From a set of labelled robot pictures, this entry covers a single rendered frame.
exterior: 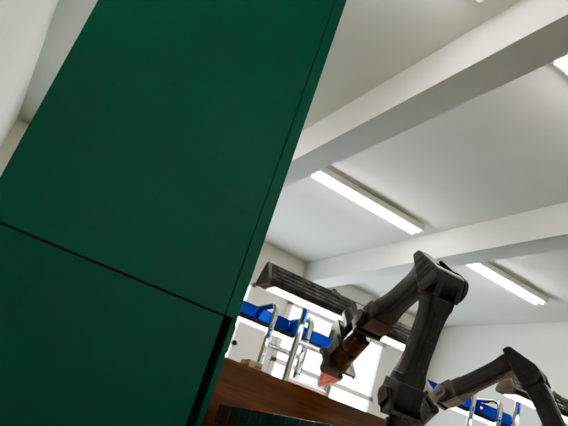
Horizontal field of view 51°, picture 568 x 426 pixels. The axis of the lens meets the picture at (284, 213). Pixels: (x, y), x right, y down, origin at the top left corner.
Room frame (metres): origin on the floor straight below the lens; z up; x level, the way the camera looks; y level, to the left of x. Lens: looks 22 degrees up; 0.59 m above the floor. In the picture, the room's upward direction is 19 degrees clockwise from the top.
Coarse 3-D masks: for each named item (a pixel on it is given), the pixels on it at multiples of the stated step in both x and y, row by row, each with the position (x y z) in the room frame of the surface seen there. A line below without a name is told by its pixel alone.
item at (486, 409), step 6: (432, 384) 2.58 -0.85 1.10; (438, 384) 2.61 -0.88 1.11; (468, 402) 2.65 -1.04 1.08; (462, 408) 2.62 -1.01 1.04; (480, 408) 2.67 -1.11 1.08; (486, 408) 2.69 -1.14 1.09; (492, 408) 2.71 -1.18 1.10; (474, 414) 2.65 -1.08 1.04; (480, 414) 2.65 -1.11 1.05; (486, 414) 2.67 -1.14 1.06; (492, 414) 2.69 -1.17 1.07; (504, 414) 2.73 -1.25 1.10; (492, 420) 2.68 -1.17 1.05; (504, 420) 2.71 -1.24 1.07; (510, 420) 2.73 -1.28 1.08
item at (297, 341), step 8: (304, 312) 1.91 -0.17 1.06; (304, 320) 1.91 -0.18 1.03; (296, 336) 1.91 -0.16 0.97; (296, 344) 1.91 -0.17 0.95; (304, 344) 1.92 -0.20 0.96; (296, 352) 1.92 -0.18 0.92; (288, 360) 1.91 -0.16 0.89; (288, 368) 1.91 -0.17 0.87; (288, 376) 1.91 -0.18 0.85; (296, 384) 1.93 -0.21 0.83; (304, 384) 1.94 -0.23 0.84; (320, 392) 1.96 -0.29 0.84; (328, 392) 1.97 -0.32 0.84
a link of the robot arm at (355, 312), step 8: (344, 312) 1.55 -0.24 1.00; (352, 312) 1.52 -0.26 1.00; (360, 312) 1.43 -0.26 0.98; (344, 320) 1.53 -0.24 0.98; (352, 320) 1.47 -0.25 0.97; (360, 320) 1.43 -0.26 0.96; (344, 328) 1.53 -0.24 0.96; (352, 328) 1.46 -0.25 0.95; (360, 328) 1.46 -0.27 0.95; (368, 336) 1.47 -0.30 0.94; (376, 336) 1.47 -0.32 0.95
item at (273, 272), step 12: (264, 276) 1.68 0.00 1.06; (276, 276) 1.67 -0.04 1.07; (288, 276) 1.69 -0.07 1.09; (300, 276) 1.72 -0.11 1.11; (264, 288) 1.73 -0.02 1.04; (288, 288) 1.68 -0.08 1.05; (300, 288) 1.70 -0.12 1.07; (312, 288) 1.72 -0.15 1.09; (324, 288) 1.75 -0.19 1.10; (312, 300) 1.71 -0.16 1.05; (324, 300) 1.72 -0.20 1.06; (336, 300) 1.75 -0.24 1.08; (348, 300) 1.78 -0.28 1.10; (336, 312) 1.74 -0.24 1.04; (396, 324) 1.84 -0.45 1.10; (396, 336) 1.82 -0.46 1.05
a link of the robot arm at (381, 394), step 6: (378, 390) 1.27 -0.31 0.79; (384, 390) 1.25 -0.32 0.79; (390, 390) 1.25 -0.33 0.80; (378, 396) 1.27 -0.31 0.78; (384, 396) 1.25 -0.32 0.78; (390, 396) 1.24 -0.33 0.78; (378, 402) 1.27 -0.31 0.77; (384, 402) 1.26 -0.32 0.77; (390, 402) 1.23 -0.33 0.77; (384, 408) 1.25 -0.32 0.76; (390, 408) 1.23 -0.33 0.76; (420, 408) 1.27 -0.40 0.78; (390, 414) 1.25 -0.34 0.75; (396, 414) 1.23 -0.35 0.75; (402, 414) 1.24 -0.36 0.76; (420, 414) 1.26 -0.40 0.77; (414, 420) 1.25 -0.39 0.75; (420, 420) 1.25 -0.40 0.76
